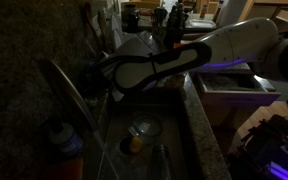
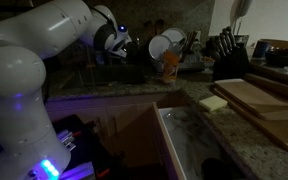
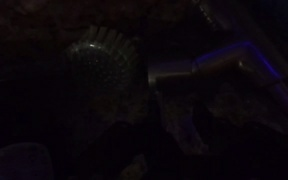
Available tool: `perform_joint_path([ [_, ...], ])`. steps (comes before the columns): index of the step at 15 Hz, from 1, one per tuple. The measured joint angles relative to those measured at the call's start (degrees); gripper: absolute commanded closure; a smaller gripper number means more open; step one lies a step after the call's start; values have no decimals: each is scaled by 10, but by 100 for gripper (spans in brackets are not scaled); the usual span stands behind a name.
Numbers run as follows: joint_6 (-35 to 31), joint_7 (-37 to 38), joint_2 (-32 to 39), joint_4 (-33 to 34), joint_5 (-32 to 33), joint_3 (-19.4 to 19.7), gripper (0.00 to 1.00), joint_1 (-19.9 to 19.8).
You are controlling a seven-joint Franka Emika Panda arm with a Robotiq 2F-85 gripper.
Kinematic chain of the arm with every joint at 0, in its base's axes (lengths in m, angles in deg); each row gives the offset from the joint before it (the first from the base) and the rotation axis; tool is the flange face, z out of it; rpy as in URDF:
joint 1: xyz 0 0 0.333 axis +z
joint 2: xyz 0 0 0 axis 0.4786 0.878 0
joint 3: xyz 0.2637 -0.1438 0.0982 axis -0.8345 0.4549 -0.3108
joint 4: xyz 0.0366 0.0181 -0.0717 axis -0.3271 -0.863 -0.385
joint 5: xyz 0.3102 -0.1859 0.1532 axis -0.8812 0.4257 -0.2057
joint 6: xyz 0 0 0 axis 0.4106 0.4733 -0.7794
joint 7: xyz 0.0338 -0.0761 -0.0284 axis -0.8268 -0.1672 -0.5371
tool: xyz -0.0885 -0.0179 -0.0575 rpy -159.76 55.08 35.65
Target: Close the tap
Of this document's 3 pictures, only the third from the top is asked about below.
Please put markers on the curved chrome kitchen faucet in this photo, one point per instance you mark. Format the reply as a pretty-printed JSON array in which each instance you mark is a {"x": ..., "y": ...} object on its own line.
[{"x": 230, "y": 63}]

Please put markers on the dark round ribbed container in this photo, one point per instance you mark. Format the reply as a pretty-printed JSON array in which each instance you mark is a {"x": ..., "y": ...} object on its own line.
[{"x": 99, "y": 76}]

